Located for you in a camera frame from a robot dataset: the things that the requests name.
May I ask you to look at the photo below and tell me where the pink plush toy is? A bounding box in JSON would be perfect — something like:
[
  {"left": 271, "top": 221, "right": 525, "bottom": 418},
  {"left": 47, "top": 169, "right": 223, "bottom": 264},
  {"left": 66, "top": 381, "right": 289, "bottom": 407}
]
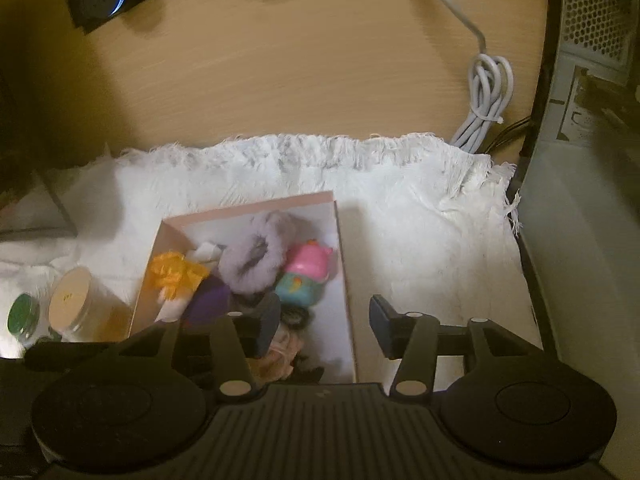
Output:
[{"left": 284, "top": 240, "right": 335, "bottom": 283}]

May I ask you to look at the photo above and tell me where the black scrunchie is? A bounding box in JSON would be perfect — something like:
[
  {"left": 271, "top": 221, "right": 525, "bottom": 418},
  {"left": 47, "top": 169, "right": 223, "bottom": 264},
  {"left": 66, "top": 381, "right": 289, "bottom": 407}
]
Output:
[{"left": 279, "top": 307, "right": 312, "bottom": 332}]

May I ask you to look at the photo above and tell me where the dark purple soft pouch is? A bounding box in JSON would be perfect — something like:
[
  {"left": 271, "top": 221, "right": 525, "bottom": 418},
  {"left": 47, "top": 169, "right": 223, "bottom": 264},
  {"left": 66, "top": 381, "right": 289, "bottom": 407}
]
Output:
[{"left": 184, "top": 280, "right": 234, "bottom": 327}]

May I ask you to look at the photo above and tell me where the small jar with green lid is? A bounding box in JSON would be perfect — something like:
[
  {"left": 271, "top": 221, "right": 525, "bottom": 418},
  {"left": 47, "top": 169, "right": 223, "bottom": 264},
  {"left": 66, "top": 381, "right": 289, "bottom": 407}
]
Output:
[{"left": 6, "top": 294, "right": 42, "bottom": 342}]

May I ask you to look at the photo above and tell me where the purple fluffy scrunchie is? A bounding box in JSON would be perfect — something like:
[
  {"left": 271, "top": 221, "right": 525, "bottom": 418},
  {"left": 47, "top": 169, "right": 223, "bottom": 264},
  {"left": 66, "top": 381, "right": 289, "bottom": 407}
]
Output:
[{"left": 219, "top": 211, "right": 295, "bottom": 295}]

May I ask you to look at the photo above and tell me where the black cable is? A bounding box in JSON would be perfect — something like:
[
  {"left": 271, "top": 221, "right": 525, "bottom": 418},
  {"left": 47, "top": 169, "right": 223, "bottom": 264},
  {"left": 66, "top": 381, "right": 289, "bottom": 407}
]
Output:
[{"left": 482, "top": 114, "right": 532, "bottom": 155}]

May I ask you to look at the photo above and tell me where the pink cardboard box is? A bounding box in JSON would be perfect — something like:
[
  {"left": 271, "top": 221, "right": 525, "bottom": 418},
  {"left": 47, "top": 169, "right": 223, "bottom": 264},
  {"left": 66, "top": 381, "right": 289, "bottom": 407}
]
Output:
[{"left": 127, "top": 190, "right": 360, "bottom": 386}]

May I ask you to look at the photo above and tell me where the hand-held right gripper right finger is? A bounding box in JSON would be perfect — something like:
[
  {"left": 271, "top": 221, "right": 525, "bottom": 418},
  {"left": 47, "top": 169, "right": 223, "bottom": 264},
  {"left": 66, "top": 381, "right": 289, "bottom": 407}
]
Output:
[{"left": 369, "top": 296, "right": 528, "bottom": 402}]

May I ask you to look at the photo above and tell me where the grey computer case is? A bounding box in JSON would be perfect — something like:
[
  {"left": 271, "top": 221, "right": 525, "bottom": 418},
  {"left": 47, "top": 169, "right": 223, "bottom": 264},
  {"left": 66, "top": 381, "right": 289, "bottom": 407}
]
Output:
[{"left": 517, "top": 0, "right": 640, "bottom": 381}]

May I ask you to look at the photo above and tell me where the teal squishy toy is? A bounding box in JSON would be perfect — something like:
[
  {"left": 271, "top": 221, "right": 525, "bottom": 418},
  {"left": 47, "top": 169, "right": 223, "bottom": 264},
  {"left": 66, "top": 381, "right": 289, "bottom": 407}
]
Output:
[{"left": 274, "top": 272, "right": 322, "bottom": 307}]

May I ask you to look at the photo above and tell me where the white fringed cloth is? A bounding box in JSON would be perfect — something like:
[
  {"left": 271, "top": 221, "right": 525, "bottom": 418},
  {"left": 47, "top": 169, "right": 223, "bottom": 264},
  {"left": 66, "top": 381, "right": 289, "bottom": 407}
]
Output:
[{"left": 0, "top": 132, "right": 545, "bottom": 358}]

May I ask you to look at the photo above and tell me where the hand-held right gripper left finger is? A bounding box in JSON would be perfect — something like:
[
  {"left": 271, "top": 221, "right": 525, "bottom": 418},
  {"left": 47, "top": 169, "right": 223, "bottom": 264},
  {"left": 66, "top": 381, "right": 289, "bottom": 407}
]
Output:
[{"left": 165, "top": 292, "right": 282, "bottom": 403}]

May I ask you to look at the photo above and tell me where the beige scrunchie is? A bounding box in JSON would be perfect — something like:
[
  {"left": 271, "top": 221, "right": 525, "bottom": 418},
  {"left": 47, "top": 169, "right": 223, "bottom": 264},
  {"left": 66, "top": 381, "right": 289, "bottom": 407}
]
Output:
[{"left": 250, "top": 332, "right": 305, "bottom": 382}]

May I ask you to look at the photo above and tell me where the glass jar with beige lid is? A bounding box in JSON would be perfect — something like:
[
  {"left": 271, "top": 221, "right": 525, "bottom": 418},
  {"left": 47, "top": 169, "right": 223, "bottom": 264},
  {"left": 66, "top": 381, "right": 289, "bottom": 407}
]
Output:
[{"left": 47, "top": 266, "right": 134, "bottom": 344}]

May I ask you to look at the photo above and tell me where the white cable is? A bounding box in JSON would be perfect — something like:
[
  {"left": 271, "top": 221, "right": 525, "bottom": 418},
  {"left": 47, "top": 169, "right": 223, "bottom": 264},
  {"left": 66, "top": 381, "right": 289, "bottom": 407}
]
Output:
[{"left": 400, "top": 0, "right": 515, "bottom": 155}]

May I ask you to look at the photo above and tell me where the white textured tissue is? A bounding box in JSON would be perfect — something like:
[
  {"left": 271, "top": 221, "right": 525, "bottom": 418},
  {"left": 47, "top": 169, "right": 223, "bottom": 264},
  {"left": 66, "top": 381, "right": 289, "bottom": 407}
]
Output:
[{"left": 192, "top": 241, "right": 227, "bottom": 262}]

